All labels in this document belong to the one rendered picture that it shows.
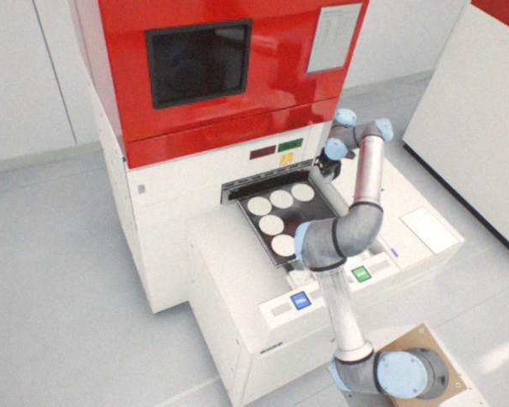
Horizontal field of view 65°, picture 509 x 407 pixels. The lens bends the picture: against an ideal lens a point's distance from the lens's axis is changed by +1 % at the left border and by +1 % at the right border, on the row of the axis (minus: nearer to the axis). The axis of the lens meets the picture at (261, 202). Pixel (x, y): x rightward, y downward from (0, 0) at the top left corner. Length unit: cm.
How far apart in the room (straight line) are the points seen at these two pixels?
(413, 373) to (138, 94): 106
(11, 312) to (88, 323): 42
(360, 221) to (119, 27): 77
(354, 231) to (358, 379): 45
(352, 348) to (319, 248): 32
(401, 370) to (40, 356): 181
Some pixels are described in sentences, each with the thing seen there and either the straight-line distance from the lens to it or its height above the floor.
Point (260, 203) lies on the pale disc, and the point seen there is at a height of 90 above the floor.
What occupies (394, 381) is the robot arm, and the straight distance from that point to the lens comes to 124.
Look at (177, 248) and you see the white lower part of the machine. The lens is 188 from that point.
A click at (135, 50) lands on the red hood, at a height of 163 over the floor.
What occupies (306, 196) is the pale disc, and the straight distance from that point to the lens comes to 177.
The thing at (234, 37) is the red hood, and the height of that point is 163.
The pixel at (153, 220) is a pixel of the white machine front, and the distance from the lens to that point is 166.
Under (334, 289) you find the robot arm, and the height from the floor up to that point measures 119.
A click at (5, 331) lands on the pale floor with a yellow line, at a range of 259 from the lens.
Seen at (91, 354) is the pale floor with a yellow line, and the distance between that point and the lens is 239.
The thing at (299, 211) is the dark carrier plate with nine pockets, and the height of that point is 90.
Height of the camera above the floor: 218
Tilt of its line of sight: 49 degrees down
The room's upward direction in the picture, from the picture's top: 10 degrees clockwise
